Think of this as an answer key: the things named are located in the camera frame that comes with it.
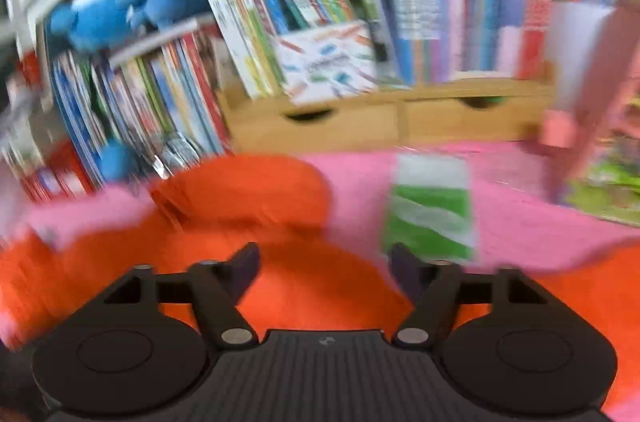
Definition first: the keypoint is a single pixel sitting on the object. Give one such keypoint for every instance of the green white striped packet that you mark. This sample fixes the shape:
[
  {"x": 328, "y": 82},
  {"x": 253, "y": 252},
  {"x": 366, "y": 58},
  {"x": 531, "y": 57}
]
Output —
[{"x": 430, "y": 212}]

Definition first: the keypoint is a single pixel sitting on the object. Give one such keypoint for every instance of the row of blue pink books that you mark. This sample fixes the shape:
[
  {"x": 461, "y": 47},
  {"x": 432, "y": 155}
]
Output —
[{"x": 465, "y": 2}]

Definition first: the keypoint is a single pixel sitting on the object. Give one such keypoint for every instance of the pink easel stand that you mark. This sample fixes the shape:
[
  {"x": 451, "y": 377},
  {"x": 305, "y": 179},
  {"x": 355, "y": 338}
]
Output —
[{"x": 600, "y": 92}]

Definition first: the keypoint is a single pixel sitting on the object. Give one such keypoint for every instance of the leaning pile of picture books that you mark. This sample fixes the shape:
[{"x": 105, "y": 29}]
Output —
[{"x": 145, "y": 102}]

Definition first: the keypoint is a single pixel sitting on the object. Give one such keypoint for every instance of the white box with colourful print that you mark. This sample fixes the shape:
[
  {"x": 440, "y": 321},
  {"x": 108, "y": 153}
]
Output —
[{"x": 327, "y": 62}]

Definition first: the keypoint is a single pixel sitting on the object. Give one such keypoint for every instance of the green picture book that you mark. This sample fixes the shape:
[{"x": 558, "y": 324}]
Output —
[{"x": 610, "y": 192}]

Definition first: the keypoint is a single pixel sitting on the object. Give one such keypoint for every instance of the red printed box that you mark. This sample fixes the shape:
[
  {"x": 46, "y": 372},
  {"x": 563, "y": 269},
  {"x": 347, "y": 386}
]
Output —
[{"x": 65, "y": 172}]

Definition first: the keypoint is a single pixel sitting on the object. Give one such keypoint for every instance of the pink blanket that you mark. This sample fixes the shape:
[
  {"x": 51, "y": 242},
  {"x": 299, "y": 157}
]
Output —
[{"x": 520, "y": 222}]

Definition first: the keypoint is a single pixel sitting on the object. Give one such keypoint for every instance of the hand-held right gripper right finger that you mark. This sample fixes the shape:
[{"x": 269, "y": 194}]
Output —
[{"x": 401, "y": 264}]

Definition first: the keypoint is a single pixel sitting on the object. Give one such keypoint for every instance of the wooden bookshelf with drawers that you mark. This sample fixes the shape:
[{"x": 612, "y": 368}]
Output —
[{"x": 350, "y": 127}]

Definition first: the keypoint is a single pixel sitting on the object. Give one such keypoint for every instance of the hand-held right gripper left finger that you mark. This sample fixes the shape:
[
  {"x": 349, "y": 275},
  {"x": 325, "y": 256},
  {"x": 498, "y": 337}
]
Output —
[{"x": 250, "y": 262}]

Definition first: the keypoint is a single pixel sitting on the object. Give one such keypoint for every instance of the orange puffer jacket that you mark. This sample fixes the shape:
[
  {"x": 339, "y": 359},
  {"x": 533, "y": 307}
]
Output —
[{"x": 280, "y": 197}]

